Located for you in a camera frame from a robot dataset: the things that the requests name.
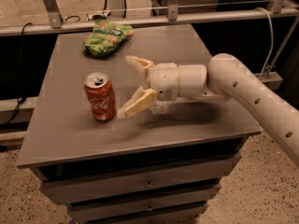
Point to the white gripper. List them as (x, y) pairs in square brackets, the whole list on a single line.
[(163, 79)]

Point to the red coke can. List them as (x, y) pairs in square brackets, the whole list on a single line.
[(100, 94)]

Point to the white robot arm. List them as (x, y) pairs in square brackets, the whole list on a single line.
[(224, 77)]

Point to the green chip bag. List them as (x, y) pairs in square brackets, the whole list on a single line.
[(105, 38)]

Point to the white power strip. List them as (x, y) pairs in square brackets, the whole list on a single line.
[(97, 16)]

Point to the grey drawer cabinet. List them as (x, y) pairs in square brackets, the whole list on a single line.
[(158, 165)]

